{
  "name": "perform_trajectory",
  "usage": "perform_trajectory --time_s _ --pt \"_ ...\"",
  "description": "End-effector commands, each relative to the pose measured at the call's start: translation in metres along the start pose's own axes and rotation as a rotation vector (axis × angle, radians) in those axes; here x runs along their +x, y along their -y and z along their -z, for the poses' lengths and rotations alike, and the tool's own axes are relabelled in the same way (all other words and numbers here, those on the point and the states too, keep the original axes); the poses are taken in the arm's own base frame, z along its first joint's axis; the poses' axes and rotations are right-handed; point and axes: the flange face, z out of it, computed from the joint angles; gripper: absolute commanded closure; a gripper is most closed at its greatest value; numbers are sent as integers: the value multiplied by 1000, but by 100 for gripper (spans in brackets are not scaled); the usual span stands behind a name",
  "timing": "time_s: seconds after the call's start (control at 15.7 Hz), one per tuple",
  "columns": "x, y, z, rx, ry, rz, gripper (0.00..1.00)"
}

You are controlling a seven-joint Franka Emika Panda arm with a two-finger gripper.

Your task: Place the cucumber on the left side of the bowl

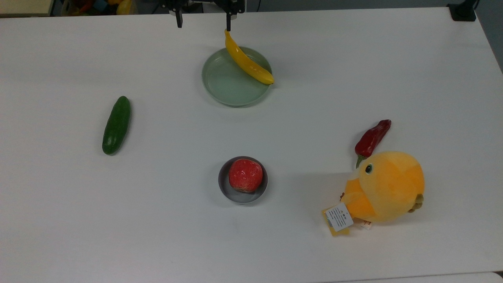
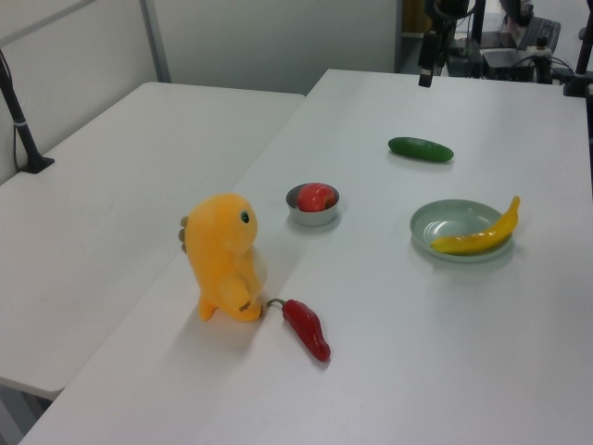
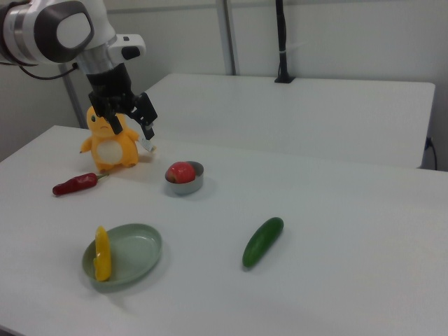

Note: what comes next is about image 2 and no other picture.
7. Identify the pale green plate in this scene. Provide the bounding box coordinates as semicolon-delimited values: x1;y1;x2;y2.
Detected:
409;198;516;263

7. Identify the tan wooden cabinet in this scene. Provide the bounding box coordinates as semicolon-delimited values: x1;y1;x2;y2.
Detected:
401;0;435;33

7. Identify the yellow banana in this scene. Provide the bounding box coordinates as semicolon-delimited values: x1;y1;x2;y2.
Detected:
429;195;522;256

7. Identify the black pole with white band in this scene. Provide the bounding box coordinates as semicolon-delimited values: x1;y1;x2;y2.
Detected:
0;48;56;175

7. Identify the red chili pepper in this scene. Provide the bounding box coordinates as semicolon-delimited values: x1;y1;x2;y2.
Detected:
265;299;332;362

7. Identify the small metal bowl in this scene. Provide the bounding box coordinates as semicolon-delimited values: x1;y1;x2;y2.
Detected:
285;183;342;227

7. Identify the dark equipment box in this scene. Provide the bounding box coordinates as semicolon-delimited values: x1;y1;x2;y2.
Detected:
481;45;557;83

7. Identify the yellow plush chick toy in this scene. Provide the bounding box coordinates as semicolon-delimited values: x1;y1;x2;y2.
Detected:
178;193;271;324

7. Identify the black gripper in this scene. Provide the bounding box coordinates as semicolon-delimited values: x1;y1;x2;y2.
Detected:
418;31;437;88

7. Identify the black keyboard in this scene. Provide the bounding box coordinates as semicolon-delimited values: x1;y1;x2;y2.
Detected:
518;16;564;52

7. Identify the black clamp stand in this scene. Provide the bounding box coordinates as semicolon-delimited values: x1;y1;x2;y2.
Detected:
562;27;593;98

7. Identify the grey partition post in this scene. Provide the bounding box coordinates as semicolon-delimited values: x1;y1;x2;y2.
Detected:
138;0;172;84

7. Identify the green cucumber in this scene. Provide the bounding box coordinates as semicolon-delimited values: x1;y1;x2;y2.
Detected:
387;136;454;164

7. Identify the red apple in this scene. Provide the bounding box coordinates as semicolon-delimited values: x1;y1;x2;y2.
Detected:
296;183;336;213

